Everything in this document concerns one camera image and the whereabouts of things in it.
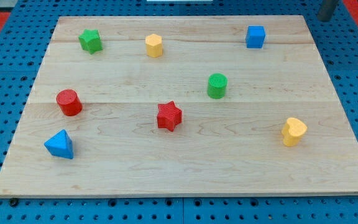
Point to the yellow heart block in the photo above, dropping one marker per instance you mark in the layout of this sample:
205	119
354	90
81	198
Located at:
293	131

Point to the green cylinder block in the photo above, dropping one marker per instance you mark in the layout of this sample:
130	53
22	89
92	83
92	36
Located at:
217	84

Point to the green star block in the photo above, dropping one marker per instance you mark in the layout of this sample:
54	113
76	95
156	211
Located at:
90	41

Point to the yellow hexagon block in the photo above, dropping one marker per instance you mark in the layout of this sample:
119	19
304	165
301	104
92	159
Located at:
154	46

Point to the grey metal rod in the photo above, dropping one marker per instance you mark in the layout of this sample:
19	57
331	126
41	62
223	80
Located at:
326	10

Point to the light wooden board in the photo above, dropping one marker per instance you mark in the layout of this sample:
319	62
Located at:
227	147

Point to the blue cube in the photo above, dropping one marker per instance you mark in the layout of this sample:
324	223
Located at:
255	37

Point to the red cylinder block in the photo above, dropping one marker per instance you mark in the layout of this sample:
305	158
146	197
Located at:
69	102

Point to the red star block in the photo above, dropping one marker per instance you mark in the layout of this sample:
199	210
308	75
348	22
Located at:
168	116

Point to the blue triangle block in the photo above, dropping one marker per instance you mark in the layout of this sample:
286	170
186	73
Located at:
60	145

